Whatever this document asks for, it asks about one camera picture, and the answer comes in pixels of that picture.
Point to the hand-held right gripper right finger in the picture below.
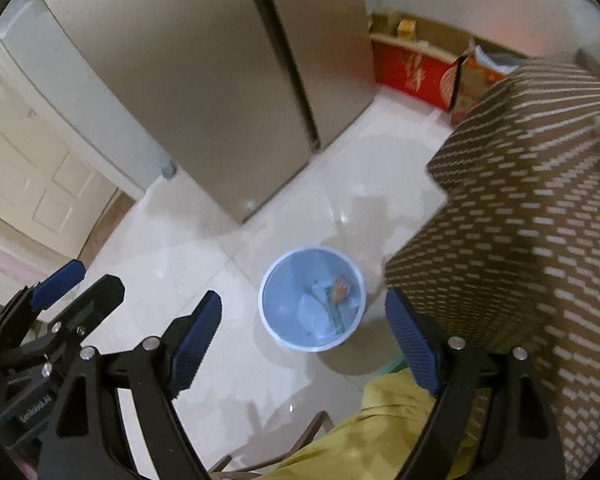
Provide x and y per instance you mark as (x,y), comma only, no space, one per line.
(412,345)

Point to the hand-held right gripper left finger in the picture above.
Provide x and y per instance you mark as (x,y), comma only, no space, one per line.
(195,347)

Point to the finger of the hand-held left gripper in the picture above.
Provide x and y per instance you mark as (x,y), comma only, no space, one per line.
(60,284)
(97,297)

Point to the blue plastic waste bin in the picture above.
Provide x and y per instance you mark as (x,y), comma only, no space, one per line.
(280,305)

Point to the green basin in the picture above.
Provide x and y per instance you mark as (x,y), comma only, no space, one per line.
(394,364)

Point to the teal white wrapper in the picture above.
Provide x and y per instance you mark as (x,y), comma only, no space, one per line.
(336,317)

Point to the orange snack wrapper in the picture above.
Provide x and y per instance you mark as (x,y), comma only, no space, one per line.
(341,289)

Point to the person's yellow garment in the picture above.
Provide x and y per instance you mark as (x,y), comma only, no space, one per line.
(370,435)

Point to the crumpled white paper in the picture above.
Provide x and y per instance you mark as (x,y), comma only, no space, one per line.
(312,316)

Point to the cream panel door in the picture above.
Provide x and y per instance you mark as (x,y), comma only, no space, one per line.
(30,175)

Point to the wooden chair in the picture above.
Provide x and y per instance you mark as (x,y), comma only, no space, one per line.
(300,435)

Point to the grey refrigerator foot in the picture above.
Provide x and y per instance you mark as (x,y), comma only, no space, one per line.
(168,170)

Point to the brown patterned tablecloth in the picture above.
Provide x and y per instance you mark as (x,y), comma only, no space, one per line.
(520,200)

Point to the beige double-door refrigerator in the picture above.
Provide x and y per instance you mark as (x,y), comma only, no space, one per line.
(180,85)

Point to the brown printed cardboard box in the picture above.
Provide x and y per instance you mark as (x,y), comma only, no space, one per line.
(472,95)

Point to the red cardboard box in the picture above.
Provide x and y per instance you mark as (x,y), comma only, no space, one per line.
(405,72)

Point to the yellow packet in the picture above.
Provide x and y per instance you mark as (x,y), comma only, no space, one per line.
(407,30)

